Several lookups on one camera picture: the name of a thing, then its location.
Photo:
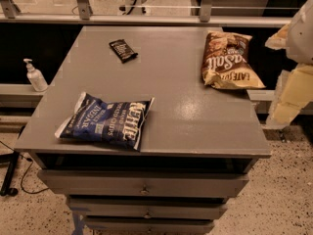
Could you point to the bottom grey drawer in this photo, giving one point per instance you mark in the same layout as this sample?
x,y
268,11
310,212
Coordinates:
x,y
149,225

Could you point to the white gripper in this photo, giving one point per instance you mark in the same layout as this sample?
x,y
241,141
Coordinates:
x,y
302,33

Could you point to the grey drawer cabinet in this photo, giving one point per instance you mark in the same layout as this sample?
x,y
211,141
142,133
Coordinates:
x,y
190,128

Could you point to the blue kettle chip bag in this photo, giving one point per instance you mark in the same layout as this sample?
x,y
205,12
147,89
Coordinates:
x,y
94,120

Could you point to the top grey drawer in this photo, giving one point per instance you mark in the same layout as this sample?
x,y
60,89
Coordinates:
x,y
144,183

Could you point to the brown sea salt chip bag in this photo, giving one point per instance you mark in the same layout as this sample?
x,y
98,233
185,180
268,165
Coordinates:
x,y
224,63

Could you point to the metal railing frame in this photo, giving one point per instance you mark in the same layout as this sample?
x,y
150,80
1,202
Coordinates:
x,y
223,13

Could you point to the black rxbar chocolate bar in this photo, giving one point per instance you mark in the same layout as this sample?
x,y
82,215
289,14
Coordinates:
x,y
123,50

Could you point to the black stand leg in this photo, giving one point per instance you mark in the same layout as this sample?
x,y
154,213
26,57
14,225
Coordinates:
x,y
11,161

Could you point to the white pump sanitizer bottle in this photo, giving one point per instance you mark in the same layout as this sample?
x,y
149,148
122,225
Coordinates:
x,y
35,77

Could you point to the grey drawer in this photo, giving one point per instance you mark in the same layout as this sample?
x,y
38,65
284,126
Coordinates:
x,y
149,225
146,208
144,183

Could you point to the middle grey drawer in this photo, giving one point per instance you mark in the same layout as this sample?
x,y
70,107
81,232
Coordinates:
x,y
146,208

